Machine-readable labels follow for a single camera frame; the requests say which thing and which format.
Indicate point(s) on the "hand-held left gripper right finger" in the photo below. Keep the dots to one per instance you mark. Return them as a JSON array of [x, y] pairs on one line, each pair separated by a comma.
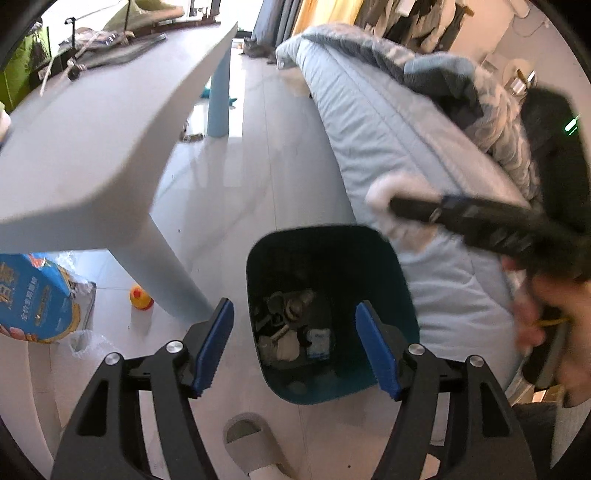
[[376, 350]]

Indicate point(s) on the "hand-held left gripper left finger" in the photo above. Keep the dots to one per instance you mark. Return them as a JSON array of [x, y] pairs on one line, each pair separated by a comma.
[[212, 344]]

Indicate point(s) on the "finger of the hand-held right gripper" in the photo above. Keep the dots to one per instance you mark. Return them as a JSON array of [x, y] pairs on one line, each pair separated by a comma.
[[443, 210]]

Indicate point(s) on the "white sock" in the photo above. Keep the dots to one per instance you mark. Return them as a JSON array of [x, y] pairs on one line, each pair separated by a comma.
[[401, 230]]

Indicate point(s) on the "dark plastic waste bin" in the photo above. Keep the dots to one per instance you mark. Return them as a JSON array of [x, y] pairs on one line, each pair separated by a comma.
[[369, 258]]

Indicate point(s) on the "brown tape roll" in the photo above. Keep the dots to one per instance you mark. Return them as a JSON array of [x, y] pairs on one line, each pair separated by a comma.
[[298, 304]]

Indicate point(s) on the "person's right forearm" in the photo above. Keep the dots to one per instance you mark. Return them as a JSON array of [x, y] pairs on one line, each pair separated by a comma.
[[575, 429]]

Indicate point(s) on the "person's right hand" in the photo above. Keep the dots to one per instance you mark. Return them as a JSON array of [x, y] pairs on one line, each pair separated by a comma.
[[581, 350]]

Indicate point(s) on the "yellow rubber duck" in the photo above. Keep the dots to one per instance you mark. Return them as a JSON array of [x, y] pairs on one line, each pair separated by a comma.
[[141, 297]]

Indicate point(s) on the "bed with grey sheet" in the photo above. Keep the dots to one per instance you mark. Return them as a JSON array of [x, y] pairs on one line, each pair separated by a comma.
[[392, 138]]

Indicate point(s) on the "grey patterned blanket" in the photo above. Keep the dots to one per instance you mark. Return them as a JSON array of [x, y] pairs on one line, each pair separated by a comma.
[[485, 106]]

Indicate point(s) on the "clear plastic wrap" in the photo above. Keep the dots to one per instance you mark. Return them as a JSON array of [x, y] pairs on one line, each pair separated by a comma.
[[90, 346]]

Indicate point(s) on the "blue printed paper bag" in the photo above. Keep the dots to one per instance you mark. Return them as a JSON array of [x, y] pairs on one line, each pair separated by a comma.
[[32, 300]]

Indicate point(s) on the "key bunch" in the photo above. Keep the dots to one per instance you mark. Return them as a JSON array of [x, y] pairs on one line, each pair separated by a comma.
[[190, 137]]

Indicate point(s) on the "light blue side table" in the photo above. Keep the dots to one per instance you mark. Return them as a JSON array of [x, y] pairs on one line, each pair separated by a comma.
[[92, 152]]

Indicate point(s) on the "yellow curtain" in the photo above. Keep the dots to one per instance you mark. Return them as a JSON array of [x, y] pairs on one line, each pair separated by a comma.
[[328, 14]]

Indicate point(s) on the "grey cat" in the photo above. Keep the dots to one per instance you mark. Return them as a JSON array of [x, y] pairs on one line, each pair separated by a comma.
[[258, 50]]

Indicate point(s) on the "grey curtain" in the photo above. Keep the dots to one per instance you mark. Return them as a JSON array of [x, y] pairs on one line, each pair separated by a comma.
[[277, 21]]

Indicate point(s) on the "green white fluffy slipper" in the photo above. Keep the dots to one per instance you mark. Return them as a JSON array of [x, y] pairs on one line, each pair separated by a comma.
[[147, 11]]

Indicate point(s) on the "green tote bag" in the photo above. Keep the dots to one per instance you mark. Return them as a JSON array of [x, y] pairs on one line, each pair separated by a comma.
[[18, 64]]

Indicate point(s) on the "round wall mirror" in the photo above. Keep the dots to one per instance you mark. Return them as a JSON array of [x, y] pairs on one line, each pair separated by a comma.
[[519, 74]]

